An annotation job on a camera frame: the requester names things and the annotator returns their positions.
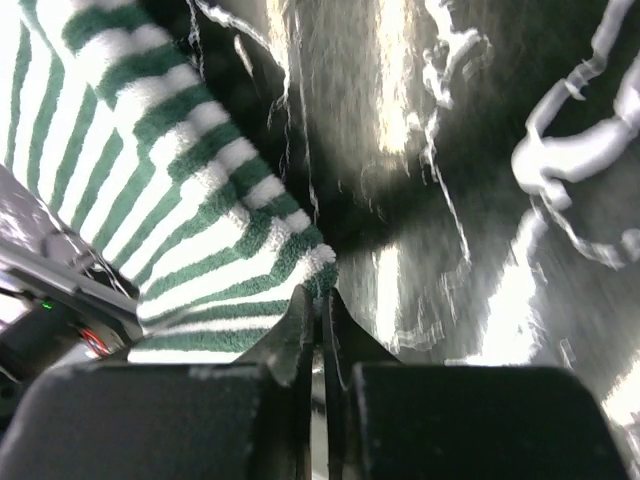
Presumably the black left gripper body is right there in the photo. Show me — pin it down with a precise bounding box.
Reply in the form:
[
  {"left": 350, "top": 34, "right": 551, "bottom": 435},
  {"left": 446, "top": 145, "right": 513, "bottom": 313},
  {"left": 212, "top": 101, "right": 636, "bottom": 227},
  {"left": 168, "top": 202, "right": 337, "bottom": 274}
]
[{"left": 0, "top": 164, "right": 146, "bottom": 386}]

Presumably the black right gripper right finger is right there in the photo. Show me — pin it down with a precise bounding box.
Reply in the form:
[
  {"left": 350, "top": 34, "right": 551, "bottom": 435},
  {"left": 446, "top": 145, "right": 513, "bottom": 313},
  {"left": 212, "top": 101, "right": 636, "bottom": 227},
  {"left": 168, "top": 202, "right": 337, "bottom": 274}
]
[{"left": 322, "top": 290, "right": 628, "bottom": 479}]

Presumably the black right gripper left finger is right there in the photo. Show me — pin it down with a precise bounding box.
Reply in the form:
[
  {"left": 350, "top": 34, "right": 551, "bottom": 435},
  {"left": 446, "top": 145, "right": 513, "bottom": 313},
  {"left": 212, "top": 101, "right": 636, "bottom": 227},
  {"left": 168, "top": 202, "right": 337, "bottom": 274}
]
[{"left": 1, "top": 287, "right": 314, "bottom": 479}]

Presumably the green white striped towel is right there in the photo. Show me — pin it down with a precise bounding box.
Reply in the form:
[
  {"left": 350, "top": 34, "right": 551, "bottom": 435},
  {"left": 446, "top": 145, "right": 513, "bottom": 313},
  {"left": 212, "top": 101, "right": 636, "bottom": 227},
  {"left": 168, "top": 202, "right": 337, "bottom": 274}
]
[{"left": 1, "top": 1, "right": 337, "bottom": 363}]

